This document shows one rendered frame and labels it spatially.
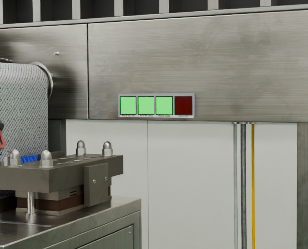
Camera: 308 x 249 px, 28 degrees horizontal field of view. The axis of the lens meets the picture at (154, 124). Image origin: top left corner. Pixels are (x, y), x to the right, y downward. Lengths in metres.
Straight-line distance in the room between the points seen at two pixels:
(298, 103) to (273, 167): 2.47
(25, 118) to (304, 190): 0.84
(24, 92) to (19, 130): 0.11
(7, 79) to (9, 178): 0.29
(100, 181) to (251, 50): 0.56
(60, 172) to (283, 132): 2.64
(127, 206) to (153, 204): 2.65
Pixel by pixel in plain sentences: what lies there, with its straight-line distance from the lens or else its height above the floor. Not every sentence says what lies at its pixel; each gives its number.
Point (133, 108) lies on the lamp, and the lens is 1.86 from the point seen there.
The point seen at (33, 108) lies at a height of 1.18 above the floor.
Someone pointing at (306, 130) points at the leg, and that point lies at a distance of 1.86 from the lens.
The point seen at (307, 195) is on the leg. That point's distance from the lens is 1.88.
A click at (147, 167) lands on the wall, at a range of 4.48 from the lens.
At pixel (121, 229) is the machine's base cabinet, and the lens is 1.84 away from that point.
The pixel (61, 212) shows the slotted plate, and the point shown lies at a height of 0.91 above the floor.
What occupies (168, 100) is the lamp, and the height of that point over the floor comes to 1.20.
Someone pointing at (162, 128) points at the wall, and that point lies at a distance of 4.40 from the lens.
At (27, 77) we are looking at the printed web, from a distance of 1.85.
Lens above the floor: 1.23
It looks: 3 degrees down
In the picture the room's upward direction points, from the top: straight up
